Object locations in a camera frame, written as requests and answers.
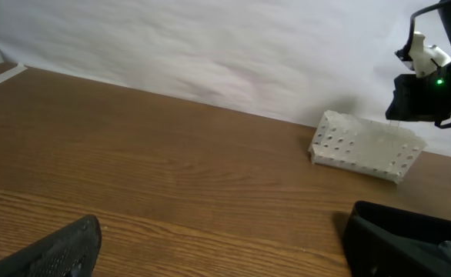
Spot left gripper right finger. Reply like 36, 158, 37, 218
342, 214, 451, 277

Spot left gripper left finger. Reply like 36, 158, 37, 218
0, 214, 103, 277

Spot white test tube rack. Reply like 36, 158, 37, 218
308, 109, 429, 185

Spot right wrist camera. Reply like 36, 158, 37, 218
406, 32, 451, 78

